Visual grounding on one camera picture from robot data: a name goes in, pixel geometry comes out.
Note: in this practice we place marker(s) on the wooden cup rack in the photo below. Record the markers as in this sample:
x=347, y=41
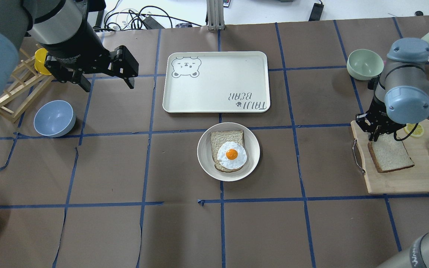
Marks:
x=24, y=78

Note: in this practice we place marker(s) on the cream bear tray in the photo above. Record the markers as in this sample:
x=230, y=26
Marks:
x=217, y=82

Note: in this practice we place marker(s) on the blue bowl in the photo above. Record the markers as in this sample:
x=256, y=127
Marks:
x=54, y=119

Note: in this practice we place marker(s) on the lemon slice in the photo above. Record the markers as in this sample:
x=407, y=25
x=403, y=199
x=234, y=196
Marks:
x=414, y=130

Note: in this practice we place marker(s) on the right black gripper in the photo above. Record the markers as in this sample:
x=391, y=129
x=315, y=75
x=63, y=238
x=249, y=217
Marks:
x=379, y=114

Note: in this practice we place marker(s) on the yellow mug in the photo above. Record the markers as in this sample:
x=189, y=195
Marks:
x=40, y=57

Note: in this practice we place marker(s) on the fried egg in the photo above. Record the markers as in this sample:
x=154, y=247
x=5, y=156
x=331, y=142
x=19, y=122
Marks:
x=231, y=155

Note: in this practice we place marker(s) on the bread slice under egg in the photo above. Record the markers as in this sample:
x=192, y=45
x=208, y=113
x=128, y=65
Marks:
x=219, y=138

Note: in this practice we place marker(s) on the bread slice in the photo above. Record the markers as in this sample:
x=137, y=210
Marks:
x=389, y=155
x=219, y=138

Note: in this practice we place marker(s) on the black power adapter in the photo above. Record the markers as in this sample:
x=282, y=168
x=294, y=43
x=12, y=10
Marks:
x=316, y=12

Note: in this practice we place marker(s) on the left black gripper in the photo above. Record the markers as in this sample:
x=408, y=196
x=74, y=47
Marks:
x=73, y=49

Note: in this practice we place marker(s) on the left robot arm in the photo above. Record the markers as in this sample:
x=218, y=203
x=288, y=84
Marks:
x=47, y=21

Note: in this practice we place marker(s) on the cream round plate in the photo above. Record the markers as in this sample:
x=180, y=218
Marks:
x=204, y=154

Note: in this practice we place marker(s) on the green bowl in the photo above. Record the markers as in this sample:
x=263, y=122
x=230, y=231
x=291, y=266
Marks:
x=364, y=64

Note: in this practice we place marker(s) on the wooden cutting board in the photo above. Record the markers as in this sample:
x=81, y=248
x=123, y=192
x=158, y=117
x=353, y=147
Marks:
x=411, y=180

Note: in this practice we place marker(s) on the aluminium frame post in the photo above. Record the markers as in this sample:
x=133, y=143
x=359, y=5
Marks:
x=215, y=15

